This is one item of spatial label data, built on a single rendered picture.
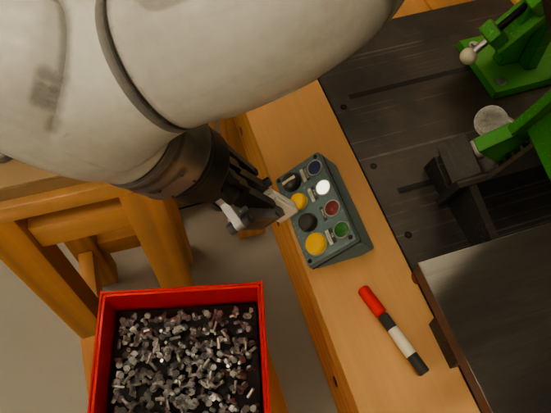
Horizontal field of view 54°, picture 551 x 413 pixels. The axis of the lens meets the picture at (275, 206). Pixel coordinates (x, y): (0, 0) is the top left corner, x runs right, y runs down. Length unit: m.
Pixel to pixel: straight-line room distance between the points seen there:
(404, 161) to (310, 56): 0.57
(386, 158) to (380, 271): 0.19
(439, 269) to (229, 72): 0.29
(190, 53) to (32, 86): 0.09
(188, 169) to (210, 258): 1.32
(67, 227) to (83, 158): 0.67
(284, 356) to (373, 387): 0.95
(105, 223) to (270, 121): 0.37
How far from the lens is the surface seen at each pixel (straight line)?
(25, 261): 1.10
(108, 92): 0.33
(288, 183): 0.76
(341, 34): 0.29
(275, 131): 0.86
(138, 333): 0.75
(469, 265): 0.52
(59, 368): 1.74
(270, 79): 0.30
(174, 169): 0.43
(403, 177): 0.83
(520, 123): 0.63
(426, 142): 0.88
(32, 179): 0.91
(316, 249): 0.71
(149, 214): 1.00
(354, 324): 0.72
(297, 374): 1.62
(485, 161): 0.78
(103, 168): 0.39
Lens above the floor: 1.57
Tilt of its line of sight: 59 degrees down
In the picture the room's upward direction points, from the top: straight up
